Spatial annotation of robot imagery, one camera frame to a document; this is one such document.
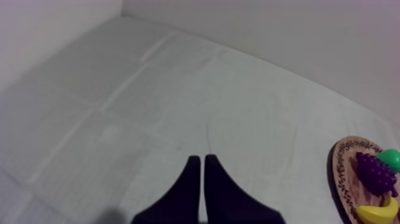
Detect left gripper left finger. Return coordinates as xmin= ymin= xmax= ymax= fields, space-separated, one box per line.
xmin=131 ymin=155 xmax=201 ymax=224

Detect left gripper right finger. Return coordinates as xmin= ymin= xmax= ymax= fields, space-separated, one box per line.
xmin=204 ymin=154 xmax=286 ymax=224

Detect round wooden board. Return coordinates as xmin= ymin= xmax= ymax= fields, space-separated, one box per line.
xmin=327 ymin=135 xmax=400 ymax=224

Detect green toy pear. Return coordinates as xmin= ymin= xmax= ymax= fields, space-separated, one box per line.
xmin=376 ymin=148 xmax=400 ymax=173

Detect yellow toy banana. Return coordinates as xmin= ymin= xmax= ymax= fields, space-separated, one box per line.
xmin=355 ymin=195 xmax=400 ymax=224

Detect purple toy grapes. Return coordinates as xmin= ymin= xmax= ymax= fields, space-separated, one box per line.
xmin=355 ymin=151 xmax=399 ymax=198

